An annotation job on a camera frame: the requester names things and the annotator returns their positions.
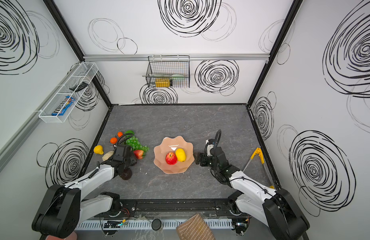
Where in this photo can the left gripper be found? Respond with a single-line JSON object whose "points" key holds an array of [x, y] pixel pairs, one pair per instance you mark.
{"points": [[130, 160]]}

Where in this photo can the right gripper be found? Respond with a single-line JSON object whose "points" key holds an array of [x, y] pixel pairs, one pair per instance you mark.
{"points": [[203, 159]]}

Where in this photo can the yellow fake lemon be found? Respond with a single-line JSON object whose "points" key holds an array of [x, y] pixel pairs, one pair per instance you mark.
{"points": [[181, 155]]}

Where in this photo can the pink wavy fruit bowl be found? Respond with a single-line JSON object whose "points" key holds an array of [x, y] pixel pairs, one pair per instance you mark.
{"points": [[170, 145]]}

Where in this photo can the red fake apple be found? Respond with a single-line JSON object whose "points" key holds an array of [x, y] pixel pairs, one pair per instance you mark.
{"points": [[171, 158]]}

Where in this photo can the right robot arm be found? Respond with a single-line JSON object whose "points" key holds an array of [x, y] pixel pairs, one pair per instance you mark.
{"points": [[277, 209]]}

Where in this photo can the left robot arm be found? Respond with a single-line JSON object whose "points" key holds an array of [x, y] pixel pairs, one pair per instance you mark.
{"points": [[64, 207]]}

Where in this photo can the dark fake avocado half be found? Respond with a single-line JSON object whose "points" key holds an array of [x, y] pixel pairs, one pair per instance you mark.
{"points": [[126, 174]]}

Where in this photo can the red fake strawberry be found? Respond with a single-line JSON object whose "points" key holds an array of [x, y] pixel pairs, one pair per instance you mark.
{"points": [[139, 154]]}

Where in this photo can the green fake grapes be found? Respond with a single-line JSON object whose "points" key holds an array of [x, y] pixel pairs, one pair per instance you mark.
{"points": [[136, 145]]}

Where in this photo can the yellow fake pear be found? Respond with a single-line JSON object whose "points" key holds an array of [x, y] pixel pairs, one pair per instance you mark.
{"points": [[98, 150]]}

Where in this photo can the green fake lime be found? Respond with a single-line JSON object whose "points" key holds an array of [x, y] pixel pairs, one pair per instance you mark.
{"points": [[129, 132]]}

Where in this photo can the striped brown cloth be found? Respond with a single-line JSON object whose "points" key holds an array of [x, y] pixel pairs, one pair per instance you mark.
{"points": [[195, 228]]}

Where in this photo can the blue candy packet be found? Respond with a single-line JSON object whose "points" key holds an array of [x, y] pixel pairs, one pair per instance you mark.
{"points": [[64, 106]]}

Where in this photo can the black remote control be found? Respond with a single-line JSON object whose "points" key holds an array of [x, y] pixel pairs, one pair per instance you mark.
{"points": [[79, 87]]}

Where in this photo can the yellow sponge in basket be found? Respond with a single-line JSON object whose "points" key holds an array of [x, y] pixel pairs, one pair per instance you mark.
{"points": [[162, 82]]}

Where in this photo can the green item in basket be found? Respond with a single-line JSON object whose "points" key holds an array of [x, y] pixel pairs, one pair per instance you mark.
{"points": [[165, 76]]}

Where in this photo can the pink cup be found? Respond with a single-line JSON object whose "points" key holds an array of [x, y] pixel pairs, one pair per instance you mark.
{"points": [[72, 236]]}

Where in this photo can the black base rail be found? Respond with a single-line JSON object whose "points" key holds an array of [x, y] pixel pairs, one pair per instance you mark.
{"points": [[214, 207]]}

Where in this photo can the yellow handled tongs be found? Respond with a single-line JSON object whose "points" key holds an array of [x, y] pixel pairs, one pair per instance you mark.
{"points": [[259, 155]]}

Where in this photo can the white slotted cable duct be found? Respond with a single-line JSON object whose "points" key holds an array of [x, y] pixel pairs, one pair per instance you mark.
{"points": [[109, 225]]}

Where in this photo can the white wire wall shelf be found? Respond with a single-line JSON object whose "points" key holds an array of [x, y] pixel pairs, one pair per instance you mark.
{"points": [[82, 72]]}

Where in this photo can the black wire wall basket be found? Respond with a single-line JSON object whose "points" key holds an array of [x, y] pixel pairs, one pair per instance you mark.
{"points": [[169, 64]]}

